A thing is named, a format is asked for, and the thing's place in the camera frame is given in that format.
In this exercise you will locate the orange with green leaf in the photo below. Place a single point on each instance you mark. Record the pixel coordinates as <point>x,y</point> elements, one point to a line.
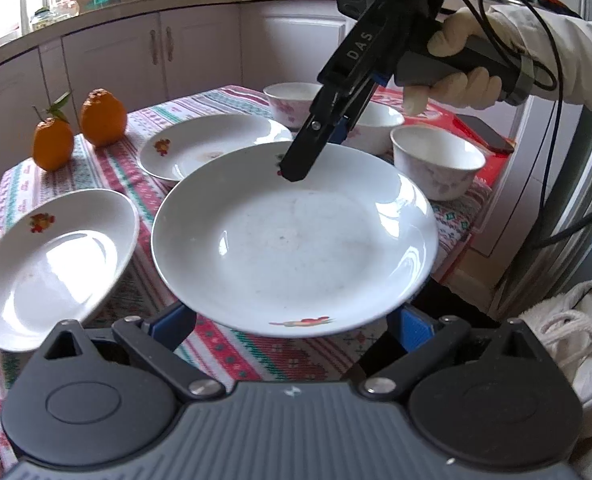
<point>50,145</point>

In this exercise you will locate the orange without leaf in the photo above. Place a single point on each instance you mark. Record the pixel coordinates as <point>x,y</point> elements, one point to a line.
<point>103,120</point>

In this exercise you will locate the striped patterned tablecloth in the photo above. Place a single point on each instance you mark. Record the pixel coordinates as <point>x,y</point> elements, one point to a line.
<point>100,170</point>

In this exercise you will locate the grey kitchen countertop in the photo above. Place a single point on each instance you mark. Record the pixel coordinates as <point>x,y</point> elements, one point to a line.
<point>125,9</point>

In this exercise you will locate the person's right hand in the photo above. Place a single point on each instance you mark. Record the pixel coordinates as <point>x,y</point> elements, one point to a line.
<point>456,30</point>

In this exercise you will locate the white floral bowl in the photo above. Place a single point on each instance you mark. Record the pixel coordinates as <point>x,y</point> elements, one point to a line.
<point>288,102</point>
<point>436,165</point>
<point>376,130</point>

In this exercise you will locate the white floral plate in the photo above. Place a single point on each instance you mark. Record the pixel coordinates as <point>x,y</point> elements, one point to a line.
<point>60,270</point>
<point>210,135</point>
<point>296,245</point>

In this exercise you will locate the white slim bottle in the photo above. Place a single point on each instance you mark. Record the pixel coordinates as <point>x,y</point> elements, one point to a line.
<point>24,17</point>

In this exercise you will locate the black smartphone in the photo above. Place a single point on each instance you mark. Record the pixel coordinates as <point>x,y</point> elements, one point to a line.
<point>486,135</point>

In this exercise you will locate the silver refrigerator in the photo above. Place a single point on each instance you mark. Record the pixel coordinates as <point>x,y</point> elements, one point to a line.
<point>576,160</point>

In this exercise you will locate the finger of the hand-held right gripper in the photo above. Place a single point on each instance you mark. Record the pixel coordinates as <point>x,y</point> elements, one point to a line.
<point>345,131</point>
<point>301,160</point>

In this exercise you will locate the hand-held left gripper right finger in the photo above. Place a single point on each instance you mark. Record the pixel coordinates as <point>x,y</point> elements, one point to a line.
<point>416,329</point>

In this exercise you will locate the white kitchen cabinets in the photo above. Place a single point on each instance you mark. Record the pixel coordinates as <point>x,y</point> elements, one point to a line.
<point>115,55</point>

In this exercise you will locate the glass jar with green lid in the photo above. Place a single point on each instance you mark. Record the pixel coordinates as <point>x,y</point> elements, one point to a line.
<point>40,20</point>

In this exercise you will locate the white fleece robe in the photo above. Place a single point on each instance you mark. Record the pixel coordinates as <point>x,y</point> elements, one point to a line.
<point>586,340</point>

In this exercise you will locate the clear glass bowl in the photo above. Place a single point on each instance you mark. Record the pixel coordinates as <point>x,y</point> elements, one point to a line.
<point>65,8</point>

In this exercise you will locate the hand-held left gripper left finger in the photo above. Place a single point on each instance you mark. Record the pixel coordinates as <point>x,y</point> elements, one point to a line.
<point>175,324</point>

